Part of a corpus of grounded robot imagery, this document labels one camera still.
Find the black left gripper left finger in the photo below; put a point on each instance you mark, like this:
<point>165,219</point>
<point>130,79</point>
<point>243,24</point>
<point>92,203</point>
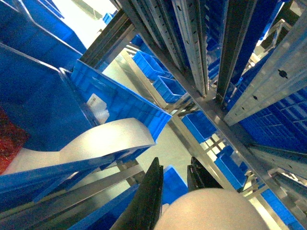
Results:
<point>143,212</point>

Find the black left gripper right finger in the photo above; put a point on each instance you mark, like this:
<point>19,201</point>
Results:
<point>198,177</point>

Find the beige plastic dustpan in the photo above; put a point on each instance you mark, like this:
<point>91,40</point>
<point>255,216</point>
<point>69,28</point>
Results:
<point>202,209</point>

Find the blue bin with label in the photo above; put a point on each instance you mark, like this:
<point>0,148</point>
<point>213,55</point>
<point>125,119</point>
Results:
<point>121,101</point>

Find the perforated metal rack upright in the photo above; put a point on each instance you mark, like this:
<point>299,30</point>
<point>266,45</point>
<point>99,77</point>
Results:
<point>284,73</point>

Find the dark blue bin wall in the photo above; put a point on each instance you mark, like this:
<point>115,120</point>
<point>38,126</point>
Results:
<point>38,98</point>

